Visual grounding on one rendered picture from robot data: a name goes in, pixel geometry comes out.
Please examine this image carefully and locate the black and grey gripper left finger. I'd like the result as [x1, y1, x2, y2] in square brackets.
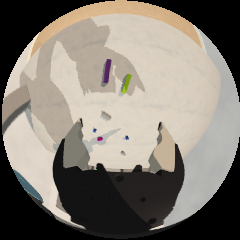
[52, 118, 90, 204]

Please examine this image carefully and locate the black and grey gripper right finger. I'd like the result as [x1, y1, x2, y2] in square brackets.
[148, 122, 185, 207]

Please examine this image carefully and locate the lime green rod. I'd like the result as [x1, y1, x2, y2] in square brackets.
[122, 74, 132, 94]

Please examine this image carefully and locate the purple rod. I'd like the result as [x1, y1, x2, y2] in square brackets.
[103, 59, 112, 83]

